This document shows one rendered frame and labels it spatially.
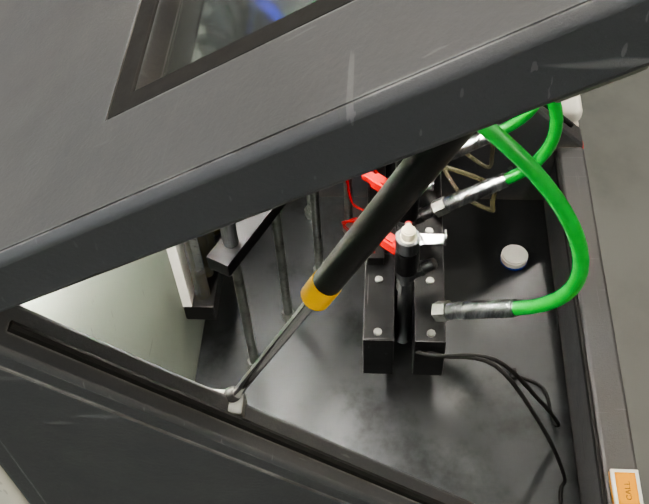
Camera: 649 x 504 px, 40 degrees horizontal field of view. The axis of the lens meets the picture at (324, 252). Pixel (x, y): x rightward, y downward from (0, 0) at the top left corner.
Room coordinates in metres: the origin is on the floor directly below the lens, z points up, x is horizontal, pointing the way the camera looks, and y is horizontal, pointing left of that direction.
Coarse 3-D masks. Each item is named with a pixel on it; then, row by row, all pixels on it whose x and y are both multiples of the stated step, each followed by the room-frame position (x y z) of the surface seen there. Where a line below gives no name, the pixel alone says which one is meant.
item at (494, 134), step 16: (496, 128) 0.50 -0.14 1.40; (496, 144) 0.49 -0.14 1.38; (512, 144) 0.49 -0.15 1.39; (512, 160) 0.48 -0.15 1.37; (528, 160) 0.48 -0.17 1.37; (528, 176) 0.48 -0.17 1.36; (544, 176) 0.47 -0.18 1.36; (544, 192) 0.47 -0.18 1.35; (560, 192) 0.47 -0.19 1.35; (560, 208) 0.46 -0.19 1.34; (576, 224) 0.46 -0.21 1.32; (576, 240) 0.45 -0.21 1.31; (576, 256) 0.45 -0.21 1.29; (576, 272) 0.45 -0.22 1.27; (560, 288) 0.46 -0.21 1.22; (576, 288) 0.45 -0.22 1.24; (512, 304) 0.48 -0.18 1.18; (528, 304) 0.47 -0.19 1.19; (544, 304) 0.46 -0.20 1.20; (560, 304) 0.45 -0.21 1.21
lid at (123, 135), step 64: (0, 0) 0.56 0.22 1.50; (64, 0) 0.50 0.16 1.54; (128, 0) 0.44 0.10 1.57; (192, 0) 0.44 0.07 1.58; (256, 0) 0.40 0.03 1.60; (320, 0) 0.34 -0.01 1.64; (384, 0) 0.31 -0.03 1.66; (448, 0) 0.29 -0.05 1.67; (512, 0) 0.27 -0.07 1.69; (576, 0) 0.25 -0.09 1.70; (640, 0) 0.24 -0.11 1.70; (0, 64) 0.46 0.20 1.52; (64, 64) 0.42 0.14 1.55; (128, 64) 0.38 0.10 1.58; (192, 64) 0.34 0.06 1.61; (256, 64) 0.32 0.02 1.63; (320, 64) 0.29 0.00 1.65; (384, 64) 0.27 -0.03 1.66; (448, 64) 0.25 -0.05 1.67; (512, 64) 0.25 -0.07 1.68; (576, 64) 0.25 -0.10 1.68; (640, 64) 0.24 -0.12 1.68; (0, 128) 0.39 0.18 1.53; (64, 128) 0.35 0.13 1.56; (128, 128) 0.32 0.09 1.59; (192, 128) 0.29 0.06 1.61; (256, 128) 0.27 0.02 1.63; (320, 128) 0.26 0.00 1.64; (384, 128) 0.25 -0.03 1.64; (448, 128) 0.25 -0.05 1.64; (0, 192) 0.33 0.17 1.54; (64, 192) 0.30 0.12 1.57; (128, 192) 0.27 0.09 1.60; (192, 192) 0.26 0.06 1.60; (256, 192) 0.26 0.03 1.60; (0, 256) 0.28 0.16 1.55; (64, 256) 0.27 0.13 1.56; (128, 256) 0.27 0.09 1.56
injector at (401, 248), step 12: (396, 240) 0.61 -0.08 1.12; (420, 240) 0.61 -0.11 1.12; (396, 252) 0.61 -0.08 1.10; (408, 252) 0.60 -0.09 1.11; (396, 264) 0.61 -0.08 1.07; (408, 264) 0.60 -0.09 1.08; (420, 264) 0.61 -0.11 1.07; (432, 264) 0.61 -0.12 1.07; (396, 276) 0.61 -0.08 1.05; (408, 276) 0.60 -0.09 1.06; (420, 276) 0.61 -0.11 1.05; (408, 288) 0.61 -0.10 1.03; (408, 300) 0.61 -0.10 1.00; (408, 312) 0.61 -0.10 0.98; (396, 324) 0.62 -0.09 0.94; (408, 324) 0.61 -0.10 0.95; (396, 336) 0.61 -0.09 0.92; (408, 336) 0.61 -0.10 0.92
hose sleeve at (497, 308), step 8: (448, 304) 0.51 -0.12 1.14; (456, 304) 0.50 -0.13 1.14; (464, 304) 0.50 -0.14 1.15; (472, 304) 0.50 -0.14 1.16; (480, 304) 0.49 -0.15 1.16; (488, 304) 0.49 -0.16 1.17; (496, 304) 0.48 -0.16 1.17; (504, 304) 0.48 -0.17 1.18; (448, 312) 0.50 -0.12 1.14; (456, 312) 0.50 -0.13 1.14; (464, 312) 0.49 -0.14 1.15; (472, 312) 0.49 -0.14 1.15; (480, 312) 0.48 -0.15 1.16; (488, 312) 0.48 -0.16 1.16; (496, 312) 0.48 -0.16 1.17; (504, 312) 0.47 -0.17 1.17; (512, 312) 0.47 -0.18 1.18
